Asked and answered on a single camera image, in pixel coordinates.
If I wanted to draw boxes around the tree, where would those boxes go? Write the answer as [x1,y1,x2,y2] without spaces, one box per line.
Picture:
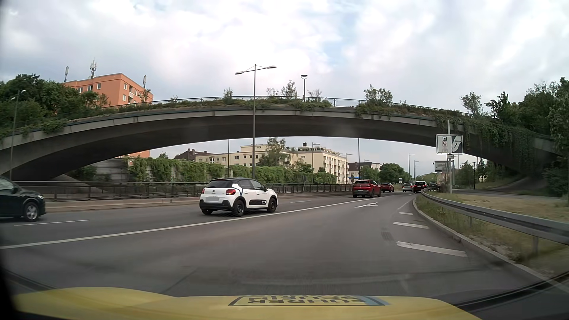
[258,137,292,168]

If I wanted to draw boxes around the beige apartment building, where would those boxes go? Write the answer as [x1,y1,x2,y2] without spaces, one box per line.
[195,143,349,185]

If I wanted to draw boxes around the white car with black roof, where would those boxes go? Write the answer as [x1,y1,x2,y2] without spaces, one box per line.
[199,178,279,217]

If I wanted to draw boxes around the grey asphalt road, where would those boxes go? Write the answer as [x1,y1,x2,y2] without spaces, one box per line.
[0,191,569,307]

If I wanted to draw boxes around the concrete arch bridge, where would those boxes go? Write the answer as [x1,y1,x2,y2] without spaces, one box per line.
[0,95,563,182]

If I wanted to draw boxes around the group of trees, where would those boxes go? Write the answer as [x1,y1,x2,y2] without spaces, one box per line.
[359,163,413,184]
[0,74,110,138]
[460,77,569,198]

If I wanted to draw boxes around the metal railing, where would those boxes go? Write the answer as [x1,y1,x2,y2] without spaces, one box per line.
[13,180,354,201]

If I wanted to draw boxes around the concrete median strip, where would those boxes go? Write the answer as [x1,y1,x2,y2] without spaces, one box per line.
[44,191,354,213]

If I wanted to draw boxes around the road markings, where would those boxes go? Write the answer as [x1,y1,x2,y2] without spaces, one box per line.
[0,194,468,258]

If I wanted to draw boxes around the car's own bonnet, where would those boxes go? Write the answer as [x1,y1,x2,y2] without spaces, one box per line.
[12,287,482,320]

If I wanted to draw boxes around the orange apartment building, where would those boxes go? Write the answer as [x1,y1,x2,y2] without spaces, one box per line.
[63,73,154,159]

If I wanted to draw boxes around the side road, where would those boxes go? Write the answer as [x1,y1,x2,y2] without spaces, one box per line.
[452,188,566,205]

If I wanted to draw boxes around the grass verge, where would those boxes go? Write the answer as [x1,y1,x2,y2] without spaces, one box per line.
[415,191,569,278]

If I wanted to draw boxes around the ivy-covered wall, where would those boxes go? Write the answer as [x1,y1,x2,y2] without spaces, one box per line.
[127,156,338,185]

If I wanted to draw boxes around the road sign on post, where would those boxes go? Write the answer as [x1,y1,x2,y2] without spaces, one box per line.
[436,119,464,194]

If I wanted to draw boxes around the metal guard rail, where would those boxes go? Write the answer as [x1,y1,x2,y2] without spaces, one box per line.
[421,190,569,256]

